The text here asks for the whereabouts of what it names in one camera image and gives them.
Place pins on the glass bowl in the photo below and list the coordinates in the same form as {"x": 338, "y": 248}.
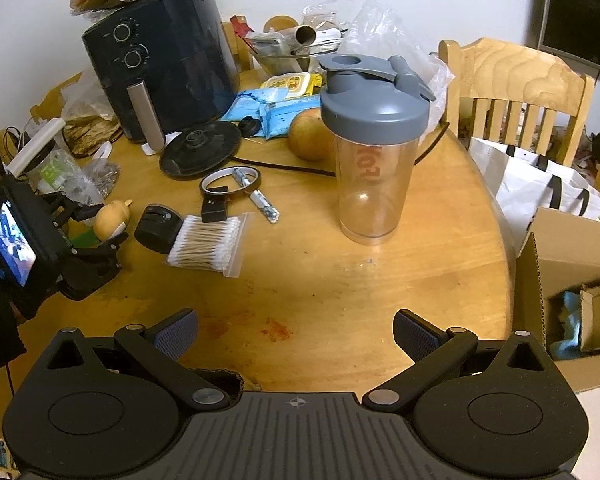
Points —
{"x": 280, "y": 62}

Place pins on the clear plastic bag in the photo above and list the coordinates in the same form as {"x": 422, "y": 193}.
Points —
{"x": 85, "y": 105}

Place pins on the clear shaker bottle grey lid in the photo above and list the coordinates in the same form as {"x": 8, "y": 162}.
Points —
{"x": 375, "y": 185}

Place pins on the black kettle base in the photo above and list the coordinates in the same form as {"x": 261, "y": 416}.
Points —
{"x": 195, "y": 157}

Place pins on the white tub green label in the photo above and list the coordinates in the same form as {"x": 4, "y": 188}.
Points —
{"x": 55, "y": 175}

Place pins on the dark screen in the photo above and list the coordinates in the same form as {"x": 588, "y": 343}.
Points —
{"x": 580, "y": 10}

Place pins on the small black box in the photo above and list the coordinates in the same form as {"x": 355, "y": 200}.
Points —
{"x": 214, "y": 210}

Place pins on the black round device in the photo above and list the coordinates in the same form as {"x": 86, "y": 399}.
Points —
{"x": 152, "y": 230}

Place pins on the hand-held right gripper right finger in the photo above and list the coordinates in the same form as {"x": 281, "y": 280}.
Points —
{"x": 415, "y": 337}

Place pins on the silver blister strip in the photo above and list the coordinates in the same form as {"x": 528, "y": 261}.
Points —
{"x": 265, "y": 207}

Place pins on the brown onion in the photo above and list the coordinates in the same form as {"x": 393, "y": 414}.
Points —
{"x": 305, "y": 135}

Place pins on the tape roll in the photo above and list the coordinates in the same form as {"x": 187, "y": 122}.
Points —
{"x": 206, "y": 189}

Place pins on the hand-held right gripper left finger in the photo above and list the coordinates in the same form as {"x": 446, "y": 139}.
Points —
{"x": 177, "y": 335}

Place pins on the clear bag of dark seeds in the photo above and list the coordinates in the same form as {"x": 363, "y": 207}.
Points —
{"x": 102, "y": 175}

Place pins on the red packet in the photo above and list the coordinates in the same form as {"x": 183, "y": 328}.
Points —
{"x": 240, "y": 23}

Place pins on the yellow toy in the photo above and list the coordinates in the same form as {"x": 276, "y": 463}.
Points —
{"x": 110, "y": 217}

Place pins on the light blue cloth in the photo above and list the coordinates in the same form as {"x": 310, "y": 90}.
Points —
{"x": 570, "y": 320}

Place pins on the bag of cotton swabs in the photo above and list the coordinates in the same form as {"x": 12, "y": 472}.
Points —
{"x": 207, "y": 247}

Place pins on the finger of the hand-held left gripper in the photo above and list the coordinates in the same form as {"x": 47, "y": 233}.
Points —
{"x": 87, "y": 210}
{"x": 100, "y": 250}

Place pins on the blue packet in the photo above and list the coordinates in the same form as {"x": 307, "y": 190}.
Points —
{"x": 285, "y": 117}
{"x": 250, "y": 102}

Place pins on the white plastic bag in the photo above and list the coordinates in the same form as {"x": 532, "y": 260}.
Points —
{"x": 380, "y": 30}

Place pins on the black air fryer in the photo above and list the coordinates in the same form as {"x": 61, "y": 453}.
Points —
{"x": 180, "y": 60}

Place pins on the brown paper bag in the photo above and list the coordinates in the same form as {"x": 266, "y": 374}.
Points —
{"x": 87, "y": 132}

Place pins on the foil roll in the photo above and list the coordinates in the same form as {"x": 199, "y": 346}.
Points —
{"x": 312, "y": 35}

